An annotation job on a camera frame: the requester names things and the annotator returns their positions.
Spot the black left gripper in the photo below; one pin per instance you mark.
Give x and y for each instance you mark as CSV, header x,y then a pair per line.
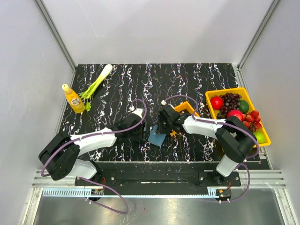
x,y
142,133

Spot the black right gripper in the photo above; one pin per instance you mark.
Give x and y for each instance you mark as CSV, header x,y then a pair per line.
x,y
161,130

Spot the red apple centre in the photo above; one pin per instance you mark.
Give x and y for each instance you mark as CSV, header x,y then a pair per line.
x,y
235,113

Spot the white slotted cable duct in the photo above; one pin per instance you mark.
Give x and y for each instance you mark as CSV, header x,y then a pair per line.
x,y
89,192

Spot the green white leek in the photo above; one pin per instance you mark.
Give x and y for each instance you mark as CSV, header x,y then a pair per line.
x,y
87,95

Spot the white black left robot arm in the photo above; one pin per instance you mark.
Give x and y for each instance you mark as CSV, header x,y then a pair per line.
x,y
60,157

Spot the dark purple grape bunch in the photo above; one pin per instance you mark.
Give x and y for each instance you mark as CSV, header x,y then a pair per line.
x,y
231,102

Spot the large yellow fruit tray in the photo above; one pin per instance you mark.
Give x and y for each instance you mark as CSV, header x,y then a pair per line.
x,y
245,96

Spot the small orange card bin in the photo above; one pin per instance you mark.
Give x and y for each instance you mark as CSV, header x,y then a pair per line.
x,y
184,107

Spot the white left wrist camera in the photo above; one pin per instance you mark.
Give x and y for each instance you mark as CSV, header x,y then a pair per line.
x,y
137,111

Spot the red apple left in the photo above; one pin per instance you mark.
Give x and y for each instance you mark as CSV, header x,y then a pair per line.
x,y
216,102

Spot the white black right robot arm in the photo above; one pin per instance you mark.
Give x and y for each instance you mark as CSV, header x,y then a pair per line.
x,y
233,136

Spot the yellow juice bottle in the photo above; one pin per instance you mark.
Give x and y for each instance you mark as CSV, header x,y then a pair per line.
x,y
73,99

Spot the light green apple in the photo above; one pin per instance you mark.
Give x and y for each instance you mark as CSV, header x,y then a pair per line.
x,y
260,137

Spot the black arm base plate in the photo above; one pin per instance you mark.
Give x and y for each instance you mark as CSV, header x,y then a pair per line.
x,y
194,173

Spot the dark green avocado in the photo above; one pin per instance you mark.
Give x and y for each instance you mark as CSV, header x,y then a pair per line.
x,y
243,106

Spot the black marble pattern mat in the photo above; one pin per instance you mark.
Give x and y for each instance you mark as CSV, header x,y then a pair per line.
x,y
147,85

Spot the red apple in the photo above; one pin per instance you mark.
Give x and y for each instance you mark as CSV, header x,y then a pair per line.
x,y
235,113
216,102

